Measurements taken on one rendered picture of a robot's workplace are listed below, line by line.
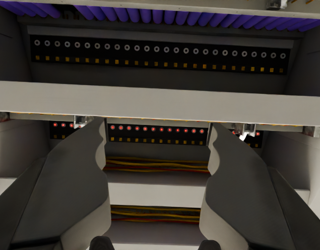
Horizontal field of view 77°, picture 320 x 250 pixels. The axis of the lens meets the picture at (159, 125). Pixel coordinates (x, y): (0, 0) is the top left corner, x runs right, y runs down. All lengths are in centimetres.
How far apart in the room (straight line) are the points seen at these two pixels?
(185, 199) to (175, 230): 24
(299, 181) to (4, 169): 61
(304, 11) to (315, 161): 27
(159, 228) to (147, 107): 43
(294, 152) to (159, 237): 40
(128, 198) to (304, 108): 34
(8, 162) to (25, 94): 20
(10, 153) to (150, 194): 30
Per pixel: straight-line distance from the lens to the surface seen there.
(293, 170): 54
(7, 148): 51
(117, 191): 42
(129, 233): 64
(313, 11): 38
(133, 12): 36
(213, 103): 31
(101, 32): 46
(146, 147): 57
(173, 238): 62
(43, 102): 35
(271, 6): 33
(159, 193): 41
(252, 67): 48
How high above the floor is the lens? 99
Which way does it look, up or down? 28 degrees up
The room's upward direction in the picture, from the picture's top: 177 degrees counter-clockwise
